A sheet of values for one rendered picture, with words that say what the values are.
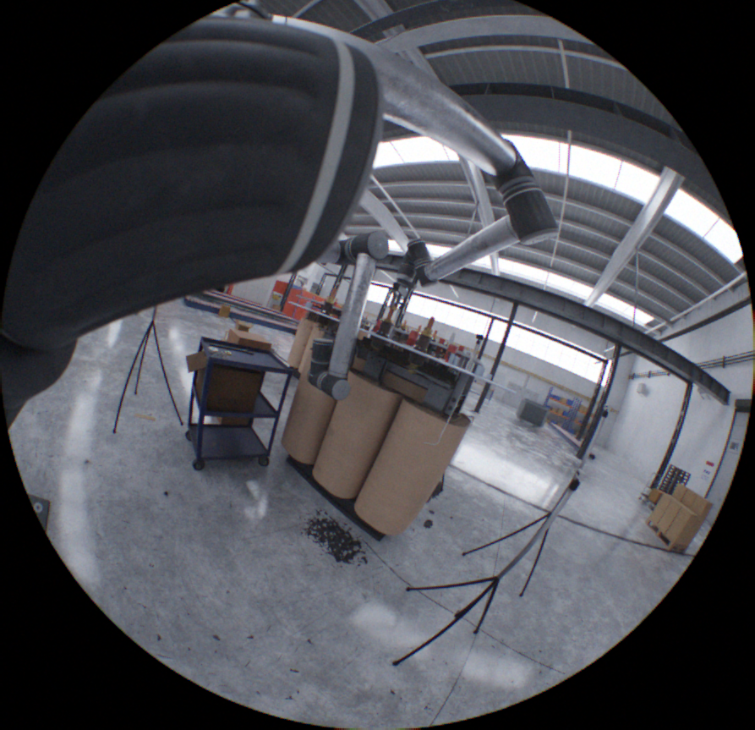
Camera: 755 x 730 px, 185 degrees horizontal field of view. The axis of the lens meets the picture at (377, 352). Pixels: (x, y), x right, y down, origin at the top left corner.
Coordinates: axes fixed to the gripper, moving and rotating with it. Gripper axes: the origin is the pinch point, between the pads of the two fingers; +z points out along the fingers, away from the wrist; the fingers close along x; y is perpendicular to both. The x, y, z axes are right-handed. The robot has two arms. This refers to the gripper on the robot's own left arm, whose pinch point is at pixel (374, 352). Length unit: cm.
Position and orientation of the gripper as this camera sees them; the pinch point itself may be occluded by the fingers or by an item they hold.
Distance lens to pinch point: 142.3
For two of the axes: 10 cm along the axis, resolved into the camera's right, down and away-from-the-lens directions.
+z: 8.1, 0.5, 5.9
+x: -5.5, -2.8, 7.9
